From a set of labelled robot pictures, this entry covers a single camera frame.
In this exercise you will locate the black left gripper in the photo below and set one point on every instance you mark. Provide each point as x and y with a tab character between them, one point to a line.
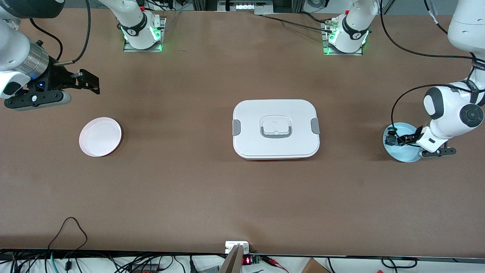
410	137

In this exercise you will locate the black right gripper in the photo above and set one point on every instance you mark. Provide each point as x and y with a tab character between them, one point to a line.
57	78

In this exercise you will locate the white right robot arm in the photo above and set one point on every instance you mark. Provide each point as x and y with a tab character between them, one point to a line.
11	45

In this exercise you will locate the light blue round plate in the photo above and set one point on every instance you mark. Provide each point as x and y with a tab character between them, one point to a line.
403	154

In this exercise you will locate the white round plate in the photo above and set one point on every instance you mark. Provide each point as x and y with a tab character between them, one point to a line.
100	137

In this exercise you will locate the white lidded container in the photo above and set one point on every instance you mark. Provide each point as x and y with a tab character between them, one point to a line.
276	146

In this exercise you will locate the cardboard box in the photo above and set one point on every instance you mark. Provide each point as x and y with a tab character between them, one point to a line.
314	267

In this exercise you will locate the lit equipment rack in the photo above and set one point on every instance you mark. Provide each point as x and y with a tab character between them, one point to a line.
246	7

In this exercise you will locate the red digit display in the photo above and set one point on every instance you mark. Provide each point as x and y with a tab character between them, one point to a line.
247	261

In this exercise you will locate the small white box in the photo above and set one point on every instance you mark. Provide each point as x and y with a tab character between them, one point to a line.
232	245

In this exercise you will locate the grey angled beam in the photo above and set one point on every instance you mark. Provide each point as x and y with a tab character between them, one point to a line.
232	263

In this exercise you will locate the green switch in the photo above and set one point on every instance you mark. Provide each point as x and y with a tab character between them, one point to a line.
390	139

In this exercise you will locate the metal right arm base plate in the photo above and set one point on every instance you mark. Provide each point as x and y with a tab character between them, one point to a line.
130	47

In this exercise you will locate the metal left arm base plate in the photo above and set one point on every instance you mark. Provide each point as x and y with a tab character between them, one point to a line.
327	51

